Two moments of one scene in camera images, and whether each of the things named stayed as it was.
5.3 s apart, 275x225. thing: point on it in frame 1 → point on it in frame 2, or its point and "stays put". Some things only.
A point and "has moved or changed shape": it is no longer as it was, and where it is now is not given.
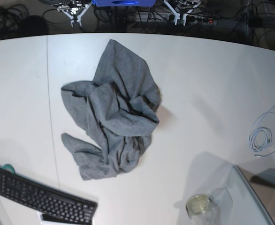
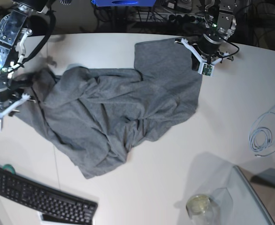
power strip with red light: [194, 20] stays put
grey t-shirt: [120, 109] has moved or changed shape
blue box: [124, 3] stays put
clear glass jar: [203, 210] stays put
